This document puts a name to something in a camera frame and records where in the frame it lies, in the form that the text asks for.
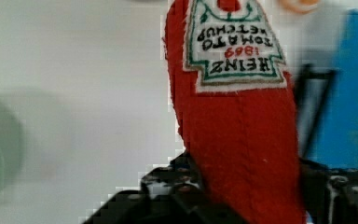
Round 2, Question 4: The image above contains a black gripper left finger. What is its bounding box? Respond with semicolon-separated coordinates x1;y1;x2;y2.
82;152;249;224

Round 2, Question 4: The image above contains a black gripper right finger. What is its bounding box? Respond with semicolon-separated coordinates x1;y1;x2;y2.
299;159;358;224

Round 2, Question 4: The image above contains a red plush ketchup bottle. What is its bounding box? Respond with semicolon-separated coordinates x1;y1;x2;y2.
165;0;306;224

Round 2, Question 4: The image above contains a blue oven door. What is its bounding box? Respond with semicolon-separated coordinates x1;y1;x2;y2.
305;9;358;169

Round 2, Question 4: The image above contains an orange slice toy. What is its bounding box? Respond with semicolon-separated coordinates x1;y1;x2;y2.
278;0;321;14

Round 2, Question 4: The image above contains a black oven door handle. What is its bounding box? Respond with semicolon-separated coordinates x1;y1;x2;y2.
294;63;337;158

